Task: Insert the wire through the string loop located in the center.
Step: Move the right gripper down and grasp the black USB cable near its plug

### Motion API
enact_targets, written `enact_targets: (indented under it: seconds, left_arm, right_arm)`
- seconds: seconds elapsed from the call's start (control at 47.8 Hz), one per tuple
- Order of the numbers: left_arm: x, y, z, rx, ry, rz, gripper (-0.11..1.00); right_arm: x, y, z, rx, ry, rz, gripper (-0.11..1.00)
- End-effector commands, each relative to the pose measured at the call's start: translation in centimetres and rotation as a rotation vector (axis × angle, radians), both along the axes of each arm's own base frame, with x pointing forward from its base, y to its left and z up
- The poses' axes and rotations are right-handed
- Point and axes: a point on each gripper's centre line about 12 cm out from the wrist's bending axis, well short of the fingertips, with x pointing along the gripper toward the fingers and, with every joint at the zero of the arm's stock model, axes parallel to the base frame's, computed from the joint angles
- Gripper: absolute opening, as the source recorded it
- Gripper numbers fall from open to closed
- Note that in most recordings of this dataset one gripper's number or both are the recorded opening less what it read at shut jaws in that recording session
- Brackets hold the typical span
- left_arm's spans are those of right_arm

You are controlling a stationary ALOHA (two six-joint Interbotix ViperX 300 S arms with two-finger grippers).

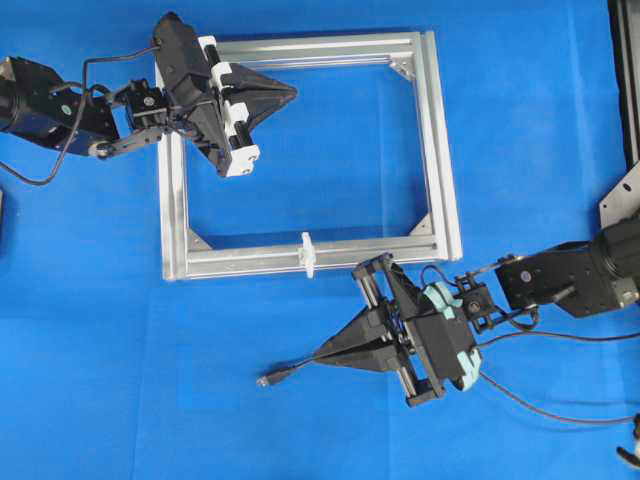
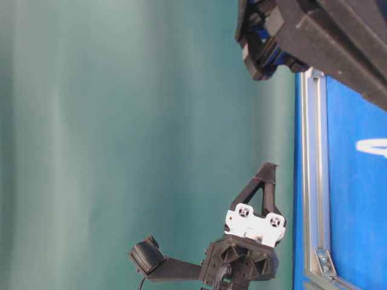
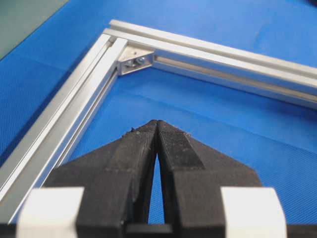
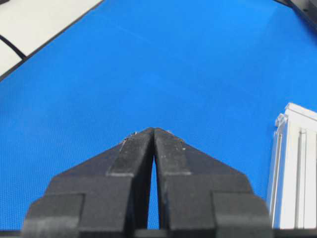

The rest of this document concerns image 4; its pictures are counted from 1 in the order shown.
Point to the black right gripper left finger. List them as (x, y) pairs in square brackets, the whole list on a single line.
[(106, 196)]

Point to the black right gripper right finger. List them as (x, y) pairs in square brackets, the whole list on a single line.
[(202, 197)]

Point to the blue table mat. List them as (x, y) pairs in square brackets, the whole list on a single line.
[(214, 73)]

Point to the black stand at edge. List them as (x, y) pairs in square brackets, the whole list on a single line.
[(307, 9)]

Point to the aluminium extrusion frame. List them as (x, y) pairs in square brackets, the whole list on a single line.
[(292, 184)]

